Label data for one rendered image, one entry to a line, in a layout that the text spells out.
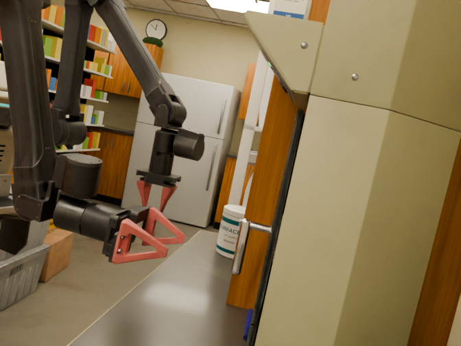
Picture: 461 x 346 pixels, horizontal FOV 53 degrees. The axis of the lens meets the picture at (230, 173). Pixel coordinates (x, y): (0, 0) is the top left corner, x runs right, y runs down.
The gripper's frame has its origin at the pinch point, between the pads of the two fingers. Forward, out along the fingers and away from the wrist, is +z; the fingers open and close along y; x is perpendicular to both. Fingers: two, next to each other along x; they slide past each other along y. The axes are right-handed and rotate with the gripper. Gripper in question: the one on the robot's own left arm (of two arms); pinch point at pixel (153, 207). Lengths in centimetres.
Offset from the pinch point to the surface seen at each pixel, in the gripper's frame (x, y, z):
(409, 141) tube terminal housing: -42, 49, -27
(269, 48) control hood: -46, 26, -36
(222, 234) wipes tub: 28.7, 15.2, 9.5
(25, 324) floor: 122, -98, 109
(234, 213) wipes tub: 27.2, 17.7, 1.8
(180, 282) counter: -3.5, 11.3, 16.0
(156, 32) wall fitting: 507, -192, -128
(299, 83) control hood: -46, 31, -32
